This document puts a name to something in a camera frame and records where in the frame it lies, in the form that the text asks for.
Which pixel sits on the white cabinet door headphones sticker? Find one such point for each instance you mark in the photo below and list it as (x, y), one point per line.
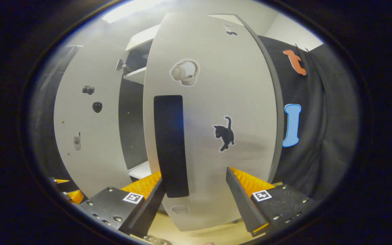
(216, 85)

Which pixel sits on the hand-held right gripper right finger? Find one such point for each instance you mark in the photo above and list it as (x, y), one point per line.
(240, 204)

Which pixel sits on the white and grey cabinet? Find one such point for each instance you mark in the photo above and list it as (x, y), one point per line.
(131, 136)

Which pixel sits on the black backdrop cloth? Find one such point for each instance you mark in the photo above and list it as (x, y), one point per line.
(325, 136)

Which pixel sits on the white cabinet door camera sticker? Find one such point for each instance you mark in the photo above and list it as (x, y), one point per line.
(90, 153)

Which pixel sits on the round patterned coaster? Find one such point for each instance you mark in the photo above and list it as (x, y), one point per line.
(158, 241)

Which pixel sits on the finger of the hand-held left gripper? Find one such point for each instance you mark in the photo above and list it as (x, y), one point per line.
(60, 181)
(74, 197)

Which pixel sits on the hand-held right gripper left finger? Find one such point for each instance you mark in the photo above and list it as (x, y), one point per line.
(145, 211)

